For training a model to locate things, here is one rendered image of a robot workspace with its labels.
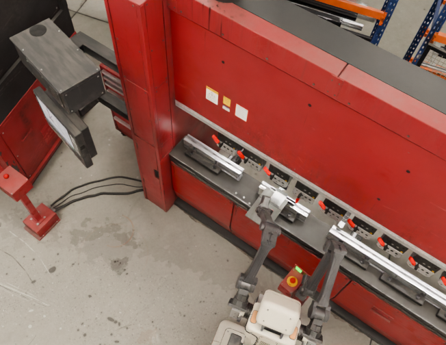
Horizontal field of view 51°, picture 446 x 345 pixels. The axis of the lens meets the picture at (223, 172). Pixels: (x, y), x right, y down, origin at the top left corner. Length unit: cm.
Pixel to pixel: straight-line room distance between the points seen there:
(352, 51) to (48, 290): 301
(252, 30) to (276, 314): 143
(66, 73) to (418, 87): 171
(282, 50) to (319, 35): 19
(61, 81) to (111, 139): 216
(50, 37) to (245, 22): 110
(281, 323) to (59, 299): 210
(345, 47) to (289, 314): 135
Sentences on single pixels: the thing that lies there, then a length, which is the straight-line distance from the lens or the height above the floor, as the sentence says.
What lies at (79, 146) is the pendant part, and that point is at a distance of 284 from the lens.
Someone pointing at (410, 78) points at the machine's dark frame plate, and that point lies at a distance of 223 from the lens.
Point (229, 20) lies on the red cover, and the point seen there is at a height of 229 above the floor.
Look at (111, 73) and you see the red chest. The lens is 384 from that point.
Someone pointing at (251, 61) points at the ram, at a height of 209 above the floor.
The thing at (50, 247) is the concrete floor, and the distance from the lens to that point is 426.
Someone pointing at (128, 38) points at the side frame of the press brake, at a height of 203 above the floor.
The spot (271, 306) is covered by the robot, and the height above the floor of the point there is 139.
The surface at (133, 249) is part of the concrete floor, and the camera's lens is 410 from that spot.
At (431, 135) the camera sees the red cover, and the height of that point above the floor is 226.
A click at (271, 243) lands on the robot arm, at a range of 242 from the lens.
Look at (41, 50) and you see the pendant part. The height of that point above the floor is 195.
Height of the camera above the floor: 381
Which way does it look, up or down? 60 degrees down
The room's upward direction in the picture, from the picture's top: 6 degrees clockwise
